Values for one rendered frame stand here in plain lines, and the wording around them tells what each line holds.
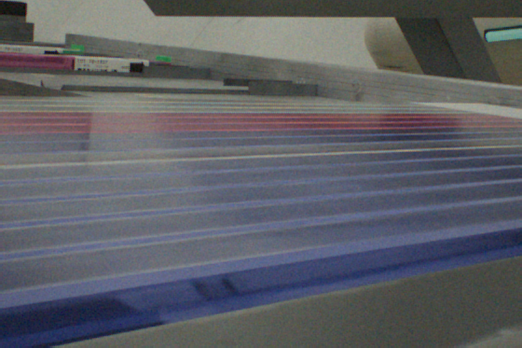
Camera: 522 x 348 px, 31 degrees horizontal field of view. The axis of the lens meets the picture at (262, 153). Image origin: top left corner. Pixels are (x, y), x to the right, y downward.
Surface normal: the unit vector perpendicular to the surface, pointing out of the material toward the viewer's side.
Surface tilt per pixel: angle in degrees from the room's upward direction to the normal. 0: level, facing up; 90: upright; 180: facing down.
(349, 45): 0
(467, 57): 90
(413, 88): 43
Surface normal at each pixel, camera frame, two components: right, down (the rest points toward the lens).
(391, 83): -0.73, 0.03
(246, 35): -0.47, -0.65
